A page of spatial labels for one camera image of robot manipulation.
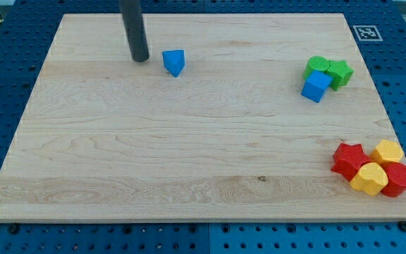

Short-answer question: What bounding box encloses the red cylinder block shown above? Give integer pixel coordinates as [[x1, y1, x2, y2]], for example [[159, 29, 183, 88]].
[[381, 162, 406, 198]]

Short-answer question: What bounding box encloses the green cylinder block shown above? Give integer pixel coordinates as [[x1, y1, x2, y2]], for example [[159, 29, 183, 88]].
[[302, 56, 330, 80]]

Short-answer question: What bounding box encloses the white fiducial marker tag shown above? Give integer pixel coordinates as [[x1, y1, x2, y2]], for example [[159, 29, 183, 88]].
[[353, 25, 383, 42]]

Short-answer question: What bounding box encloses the yellow hexagon block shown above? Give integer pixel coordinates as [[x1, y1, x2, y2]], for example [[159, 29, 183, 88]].
[[369, 140, 404, 164]]

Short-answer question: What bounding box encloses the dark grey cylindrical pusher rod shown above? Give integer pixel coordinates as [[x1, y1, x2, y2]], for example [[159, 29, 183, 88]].
[[118, 0, 149, 62]]

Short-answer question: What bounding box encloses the yellow heart block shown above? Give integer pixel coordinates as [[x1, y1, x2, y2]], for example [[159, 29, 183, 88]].
[[350, 162, 388, 196]]

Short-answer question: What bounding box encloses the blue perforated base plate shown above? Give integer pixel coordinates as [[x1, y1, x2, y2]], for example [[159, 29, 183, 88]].
[[0, 1, 406, 253]]

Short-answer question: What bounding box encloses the blue cube block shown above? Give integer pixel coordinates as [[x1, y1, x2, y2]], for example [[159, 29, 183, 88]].
[[301, 71, 333, 103]]

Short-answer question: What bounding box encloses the wooden board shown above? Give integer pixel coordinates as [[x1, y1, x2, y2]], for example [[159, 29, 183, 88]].
[[0, 13, 406, 224]]

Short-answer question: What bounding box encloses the red star block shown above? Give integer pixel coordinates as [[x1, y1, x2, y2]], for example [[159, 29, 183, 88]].
[[331, 143, 371, 181]]

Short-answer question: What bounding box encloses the green star block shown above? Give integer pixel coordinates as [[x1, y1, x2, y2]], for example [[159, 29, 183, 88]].
[[326, 60, 354, 91]]

